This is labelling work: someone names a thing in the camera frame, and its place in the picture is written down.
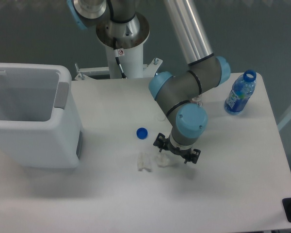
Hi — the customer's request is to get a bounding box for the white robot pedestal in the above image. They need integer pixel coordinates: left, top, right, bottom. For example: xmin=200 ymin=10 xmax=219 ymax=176
xmin=75 ymin=45 xmax=163 ymax=80

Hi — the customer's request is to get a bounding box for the white trash bin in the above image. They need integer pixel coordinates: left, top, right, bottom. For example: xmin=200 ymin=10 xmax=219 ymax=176
xmin=0 ymin=63 xmax=83 ymax=168

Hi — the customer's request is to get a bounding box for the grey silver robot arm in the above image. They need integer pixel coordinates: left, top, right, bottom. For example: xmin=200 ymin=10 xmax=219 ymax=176
xmin=67 ymin=0 xmax=231 ymax=163

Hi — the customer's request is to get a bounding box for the clear green label bottle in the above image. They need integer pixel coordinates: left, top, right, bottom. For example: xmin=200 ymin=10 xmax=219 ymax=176
xmin=191 ymin=96 xmax=203 ymax=106

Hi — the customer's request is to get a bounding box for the blue plastic bottle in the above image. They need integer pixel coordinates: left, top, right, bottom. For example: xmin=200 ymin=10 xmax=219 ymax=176
xmin=224 ymin=69 xmax=257 ymax=115

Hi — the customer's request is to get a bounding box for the blue bottle cap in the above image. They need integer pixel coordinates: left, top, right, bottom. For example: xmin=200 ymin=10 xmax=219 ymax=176
xmin=136 ymin=127 xmax=148 ymax=140

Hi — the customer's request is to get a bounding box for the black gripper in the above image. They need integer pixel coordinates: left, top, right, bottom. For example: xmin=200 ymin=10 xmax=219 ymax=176
xmin=153 ymin=133 xmax=201 ymax=164

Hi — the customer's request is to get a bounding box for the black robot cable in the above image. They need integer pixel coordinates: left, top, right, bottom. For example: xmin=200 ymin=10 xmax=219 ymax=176
xmin=106 ymin=0 xmax=128 ymax=79

